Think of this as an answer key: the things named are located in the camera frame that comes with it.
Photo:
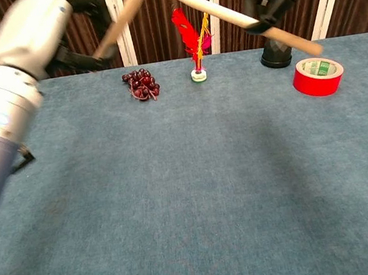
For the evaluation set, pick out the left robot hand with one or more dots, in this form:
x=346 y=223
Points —
x=31 y=32

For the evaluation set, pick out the pale wooden drumstick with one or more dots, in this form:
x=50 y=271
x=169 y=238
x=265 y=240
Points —
x=214 y=9
x=123 y=14

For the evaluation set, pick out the dark red grape bunch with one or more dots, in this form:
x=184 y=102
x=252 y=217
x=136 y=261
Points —
x=143 y=85

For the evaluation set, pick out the blue felt table mat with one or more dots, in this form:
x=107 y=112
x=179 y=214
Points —
x=185 y=195

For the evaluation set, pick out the black faceted cup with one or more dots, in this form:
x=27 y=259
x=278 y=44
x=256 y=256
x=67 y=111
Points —
x=275 y=57

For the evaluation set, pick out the red tape roll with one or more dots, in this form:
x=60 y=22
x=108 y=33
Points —
x=314 y=84

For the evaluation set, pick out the red feather shuttlecock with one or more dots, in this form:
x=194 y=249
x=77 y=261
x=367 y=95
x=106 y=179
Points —
x=189 y=38

